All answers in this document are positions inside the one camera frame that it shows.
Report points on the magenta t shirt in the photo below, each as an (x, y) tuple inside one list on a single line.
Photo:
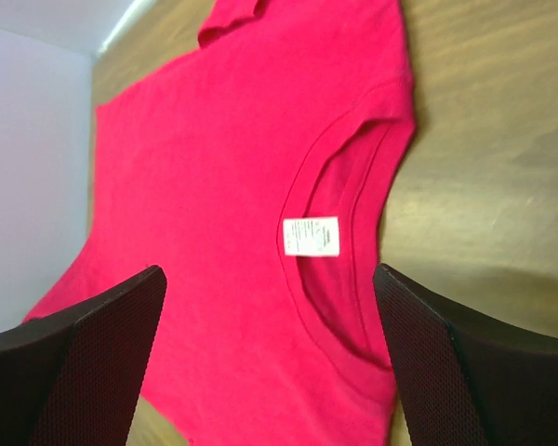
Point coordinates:
[(254, 171)]

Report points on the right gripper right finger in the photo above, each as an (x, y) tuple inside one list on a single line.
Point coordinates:
[(465, 378)]

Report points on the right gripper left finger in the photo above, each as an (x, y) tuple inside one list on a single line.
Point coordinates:
[(74, 377)]

